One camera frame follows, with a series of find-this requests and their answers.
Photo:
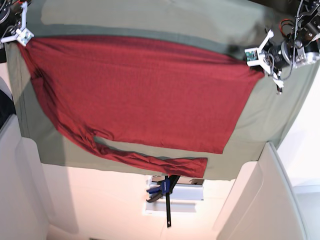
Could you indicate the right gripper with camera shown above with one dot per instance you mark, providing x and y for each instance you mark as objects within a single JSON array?
[{"x": 13, "y": 22}]

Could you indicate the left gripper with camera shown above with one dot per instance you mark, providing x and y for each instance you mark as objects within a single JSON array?
[{"x": 279, "y": 60}]

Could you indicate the red long-sleeve T-shirt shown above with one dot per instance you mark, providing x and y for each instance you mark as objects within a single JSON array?
[{"x": 141, "y": 91}]

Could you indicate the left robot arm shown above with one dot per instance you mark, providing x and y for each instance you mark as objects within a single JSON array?
[{"x": 306, "y": 23}]

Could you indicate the green table cloth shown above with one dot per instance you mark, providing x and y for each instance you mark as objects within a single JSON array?
[{"x": 223, "y": 26}]

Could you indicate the white panel right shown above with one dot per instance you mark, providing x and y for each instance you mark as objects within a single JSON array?
[{"x": 262, "y": 204}]

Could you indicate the white panel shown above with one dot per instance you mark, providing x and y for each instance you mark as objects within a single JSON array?
[
  {"x": 25, "y": 202},
  {"x": 262, "y": 204}
]

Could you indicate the blue black bar clamp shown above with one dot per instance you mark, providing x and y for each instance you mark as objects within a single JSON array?
[{"x": 164, "y": 189}]

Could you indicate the aluminium profile under table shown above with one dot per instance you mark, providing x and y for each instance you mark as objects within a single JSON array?
[{"x": 186, "y": 194}]

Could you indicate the white panel left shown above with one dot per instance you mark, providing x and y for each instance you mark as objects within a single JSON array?
[{"x": 25, "y": 202}]

